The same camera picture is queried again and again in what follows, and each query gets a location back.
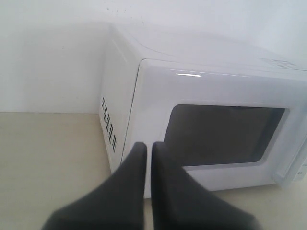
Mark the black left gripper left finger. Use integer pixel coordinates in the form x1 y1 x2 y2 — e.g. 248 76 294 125
42 142 147 230

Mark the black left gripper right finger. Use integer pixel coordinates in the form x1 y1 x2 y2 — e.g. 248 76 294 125
152 142 258 230

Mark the white Midea microwave oven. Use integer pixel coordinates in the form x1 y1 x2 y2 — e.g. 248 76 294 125
98 23 307 199

